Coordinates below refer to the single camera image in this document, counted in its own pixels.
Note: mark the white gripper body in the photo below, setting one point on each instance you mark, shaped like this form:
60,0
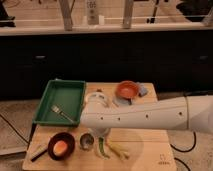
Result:
99,132

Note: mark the green pepper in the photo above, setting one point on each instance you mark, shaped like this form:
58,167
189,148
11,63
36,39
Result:
101,147

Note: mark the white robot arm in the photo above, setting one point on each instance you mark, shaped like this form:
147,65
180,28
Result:
194,113

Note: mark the small metal cup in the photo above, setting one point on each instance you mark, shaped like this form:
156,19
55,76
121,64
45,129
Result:
86,141

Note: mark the yellow-green vegetable stalk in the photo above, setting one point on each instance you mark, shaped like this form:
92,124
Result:
120,151

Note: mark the dark brown bowl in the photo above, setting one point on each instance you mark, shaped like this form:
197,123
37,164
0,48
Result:
68,138

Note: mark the orange round fruit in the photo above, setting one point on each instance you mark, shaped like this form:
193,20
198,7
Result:
60,148

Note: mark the orange bowl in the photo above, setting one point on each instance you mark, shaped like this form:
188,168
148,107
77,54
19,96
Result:
127,89

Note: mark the green plastic tray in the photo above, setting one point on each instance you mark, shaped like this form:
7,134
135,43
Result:
68,96

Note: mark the silver metal fork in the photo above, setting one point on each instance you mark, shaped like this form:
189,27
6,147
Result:
57,110

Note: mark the blue sponge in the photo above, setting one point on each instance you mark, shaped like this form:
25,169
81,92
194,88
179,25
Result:
142,90

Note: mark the black-handled knife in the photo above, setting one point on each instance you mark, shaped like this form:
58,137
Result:
38,153

